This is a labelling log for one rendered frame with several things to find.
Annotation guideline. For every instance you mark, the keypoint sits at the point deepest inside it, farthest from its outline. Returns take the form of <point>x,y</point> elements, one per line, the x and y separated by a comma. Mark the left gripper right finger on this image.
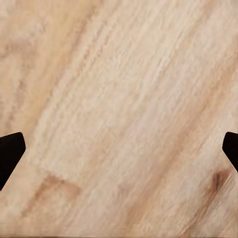
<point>230,148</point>

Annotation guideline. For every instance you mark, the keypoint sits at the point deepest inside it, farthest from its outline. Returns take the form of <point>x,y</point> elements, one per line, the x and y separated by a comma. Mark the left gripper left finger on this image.
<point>12,148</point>

